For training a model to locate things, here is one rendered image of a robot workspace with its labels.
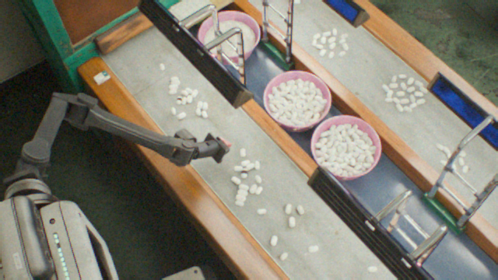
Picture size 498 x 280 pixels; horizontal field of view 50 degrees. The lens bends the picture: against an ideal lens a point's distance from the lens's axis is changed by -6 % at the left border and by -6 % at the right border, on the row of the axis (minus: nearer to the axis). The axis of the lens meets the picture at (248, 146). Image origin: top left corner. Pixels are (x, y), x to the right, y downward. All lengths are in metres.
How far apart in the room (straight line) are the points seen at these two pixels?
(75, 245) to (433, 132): 1.48
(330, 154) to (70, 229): 1.15
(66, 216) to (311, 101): 1.24
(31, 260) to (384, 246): 0.97
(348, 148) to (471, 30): 1.75
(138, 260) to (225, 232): 0.92
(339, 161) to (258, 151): 0.31
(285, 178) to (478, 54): 1.86
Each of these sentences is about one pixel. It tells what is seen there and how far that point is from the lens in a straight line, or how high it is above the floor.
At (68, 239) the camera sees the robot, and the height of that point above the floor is 1.45.
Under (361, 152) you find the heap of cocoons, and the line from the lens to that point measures 2.15.
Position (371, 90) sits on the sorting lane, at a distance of 2.31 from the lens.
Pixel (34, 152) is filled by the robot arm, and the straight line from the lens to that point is 1.56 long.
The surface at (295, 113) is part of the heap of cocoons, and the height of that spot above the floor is 0.75.
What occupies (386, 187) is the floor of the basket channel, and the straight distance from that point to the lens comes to 2.18.
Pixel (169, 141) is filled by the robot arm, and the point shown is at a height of 1.01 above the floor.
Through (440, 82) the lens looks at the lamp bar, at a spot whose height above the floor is 1.09.
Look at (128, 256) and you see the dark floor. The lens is 2.83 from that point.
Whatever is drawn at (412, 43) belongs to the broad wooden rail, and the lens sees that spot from 2.48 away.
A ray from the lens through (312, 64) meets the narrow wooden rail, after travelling 2.33.
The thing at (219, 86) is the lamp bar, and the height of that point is 1.07.
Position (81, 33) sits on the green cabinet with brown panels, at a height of 0.91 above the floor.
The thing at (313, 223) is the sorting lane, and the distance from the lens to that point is 2.01.
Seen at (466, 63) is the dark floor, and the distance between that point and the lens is 3.51.
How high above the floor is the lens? 2.60
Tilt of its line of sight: 60 degrees down
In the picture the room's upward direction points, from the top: 4 degrees counter-clockwise
